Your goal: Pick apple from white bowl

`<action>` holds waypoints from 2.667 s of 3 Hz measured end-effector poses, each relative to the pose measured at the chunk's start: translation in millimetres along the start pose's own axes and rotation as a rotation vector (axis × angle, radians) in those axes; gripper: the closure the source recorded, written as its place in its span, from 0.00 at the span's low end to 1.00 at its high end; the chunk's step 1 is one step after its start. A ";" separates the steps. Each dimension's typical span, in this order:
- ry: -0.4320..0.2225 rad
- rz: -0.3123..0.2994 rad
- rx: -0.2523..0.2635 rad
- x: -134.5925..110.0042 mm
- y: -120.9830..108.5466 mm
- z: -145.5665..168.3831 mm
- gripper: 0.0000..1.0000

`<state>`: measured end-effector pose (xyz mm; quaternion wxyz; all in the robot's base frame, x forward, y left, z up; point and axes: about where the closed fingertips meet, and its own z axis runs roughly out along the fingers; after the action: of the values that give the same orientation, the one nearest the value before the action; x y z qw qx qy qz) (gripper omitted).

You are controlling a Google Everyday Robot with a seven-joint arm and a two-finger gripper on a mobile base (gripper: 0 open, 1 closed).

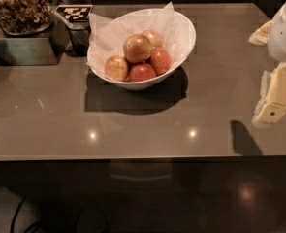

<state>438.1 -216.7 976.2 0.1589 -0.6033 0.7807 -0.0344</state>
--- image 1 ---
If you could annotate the left yellowish apple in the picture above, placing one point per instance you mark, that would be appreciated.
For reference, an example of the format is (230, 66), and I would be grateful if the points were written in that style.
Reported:
(117, 68)

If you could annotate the red apple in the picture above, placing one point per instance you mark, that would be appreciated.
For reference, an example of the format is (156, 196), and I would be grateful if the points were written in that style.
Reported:
(141, 72)
(160, 61)

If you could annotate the right red apple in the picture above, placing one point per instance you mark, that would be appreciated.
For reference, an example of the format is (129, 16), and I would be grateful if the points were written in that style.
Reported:
(160, 61)

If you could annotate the white ceramic bowl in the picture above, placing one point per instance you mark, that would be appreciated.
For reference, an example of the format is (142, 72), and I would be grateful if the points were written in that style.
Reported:
(142, 84)

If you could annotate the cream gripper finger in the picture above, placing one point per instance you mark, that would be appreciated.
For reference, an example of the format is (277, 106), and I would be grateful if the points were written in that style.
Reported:
(260, 36)
(271, 108)

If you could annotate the front red apple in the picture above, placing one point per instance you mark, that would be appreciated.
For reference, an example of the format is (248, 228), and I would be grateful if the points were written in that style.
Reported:
(141, 72)

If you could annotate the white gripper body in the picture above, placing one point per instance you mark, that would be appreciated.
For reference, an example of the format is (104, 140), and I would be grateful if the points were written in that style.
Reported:
(284, 36)

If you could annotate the white paper bowl liner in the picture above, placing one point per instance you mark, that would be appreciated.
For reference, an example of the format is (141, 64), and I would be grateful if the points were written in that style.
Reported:
(110, 36)

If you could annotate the back pale apple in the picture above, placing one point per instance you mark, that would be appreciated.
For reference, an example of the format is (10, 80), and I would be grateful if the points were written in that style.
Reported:
(154, 37)

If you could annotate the black white fiducial marker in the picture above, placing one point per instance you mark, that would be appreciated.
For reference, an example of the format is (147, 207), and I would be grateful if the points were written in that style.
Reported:
(74, 13)

